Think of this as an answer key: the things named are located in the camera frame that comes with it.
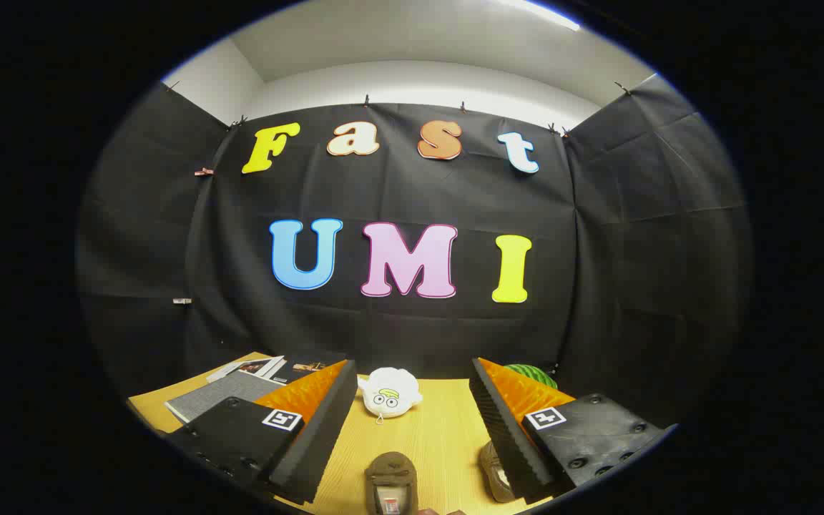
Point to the grey and cream storage box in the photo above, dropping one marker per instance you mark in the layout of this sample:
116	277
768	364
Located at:
226	393

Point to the watermelon slice toy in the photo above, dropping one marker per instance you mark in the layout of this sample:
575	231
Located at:
533	373

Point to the white plush toy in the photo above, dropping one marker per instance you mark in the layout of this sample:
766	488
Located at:
387	397

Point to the brown fuzzy shoe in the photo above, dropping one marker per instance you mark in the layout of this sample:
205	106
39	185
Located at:
390	476
492	472

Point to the dark hardcover book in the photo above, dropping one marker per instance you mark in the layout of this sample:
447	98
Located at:
305	368

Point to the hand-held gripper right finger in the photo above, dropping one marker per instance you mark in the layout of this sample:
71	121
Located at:
508	436

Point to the white portrait book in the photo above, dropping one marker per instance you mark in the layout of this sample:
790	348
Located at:
247	367

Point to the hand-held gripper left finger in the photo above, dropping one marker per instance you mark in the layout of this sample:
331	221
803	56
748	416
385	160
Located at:
322	436

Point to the black backdrop cloth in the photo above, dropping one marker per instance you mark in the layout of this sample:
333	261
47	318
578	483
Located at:
398	186

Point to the row of black clips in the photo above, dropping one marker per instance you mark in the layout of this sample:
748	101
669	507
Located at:
366	99

